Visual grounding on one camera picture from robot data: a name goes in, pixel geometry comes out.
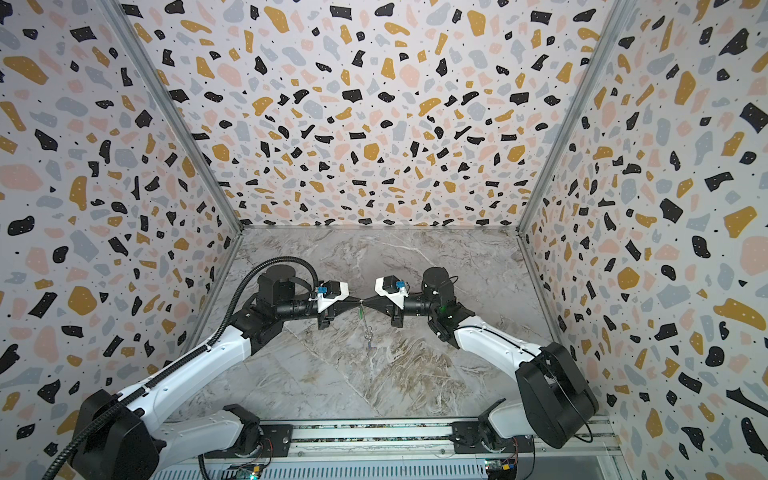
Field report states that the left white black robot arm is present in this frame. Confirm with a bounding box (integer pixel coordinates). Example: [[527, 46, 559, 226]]
[[45, 256, 361, 479]]

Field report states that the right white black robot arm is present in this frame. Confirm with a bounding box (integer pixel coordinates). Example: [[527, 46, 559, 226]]
[[361, 267, 599, 452]]

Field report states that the left electronics board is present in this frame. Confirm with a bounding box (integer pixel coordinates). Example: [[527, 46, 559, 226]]
[[230, 461, 270, 480]]

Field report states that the electronics board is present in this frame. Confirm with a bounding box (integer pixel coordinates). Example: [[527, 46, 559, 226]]
[[485, 456, 518, 480], [230, 461, 270, 480]]

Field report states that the right electronics board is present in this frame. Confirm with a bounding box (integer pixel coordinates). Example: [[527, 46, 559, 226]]
[[485, 456, 518, 480]]

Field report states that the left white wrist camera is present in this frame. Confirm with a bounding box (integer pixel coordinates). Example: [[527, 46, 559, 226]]
[[315, 280, 349, 313]]

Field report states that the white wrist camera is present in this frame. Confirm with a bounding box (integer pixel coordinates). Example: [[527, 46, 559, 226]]
[[315, 280, 349, 313], [374, 275, 409, 310]]

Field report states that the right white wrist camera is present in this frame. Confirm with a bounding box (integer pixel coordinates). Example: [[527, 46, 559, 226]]
[[374, 275, 409, 310]]

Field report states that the left black corrugated cable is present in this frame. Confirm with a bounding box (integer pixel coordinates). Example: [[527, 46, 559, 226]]
[[40, 256, 320, 480]]

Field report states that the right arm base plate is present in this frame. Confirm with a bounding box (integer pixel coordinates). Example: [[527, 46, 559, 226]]
[[449, 419, 534, 456]]

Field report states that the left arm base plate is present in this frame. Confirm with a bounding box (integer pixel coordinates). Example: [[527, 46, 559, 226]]
[[204, 423, 294, 460]]

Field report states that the left aluminium corner post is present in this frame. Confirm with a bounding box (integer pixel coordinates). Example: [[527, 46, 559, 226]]
[[96, 1, 243, 234]]

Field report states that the aluminium corner post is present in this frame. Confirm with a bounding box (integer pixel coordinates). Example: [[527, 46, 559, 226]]
[[96, 1, 243, 234], [516, 0, 636, 237]]

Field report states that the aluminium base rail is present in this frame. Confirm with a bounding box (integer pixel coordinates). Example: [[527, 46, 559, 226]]
[[149, 417, 631, 479]]

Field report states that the right aluminium corner post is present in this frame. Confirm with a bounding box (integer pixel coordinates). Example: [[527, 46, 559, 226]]
[[516, 0, 636, 237]]

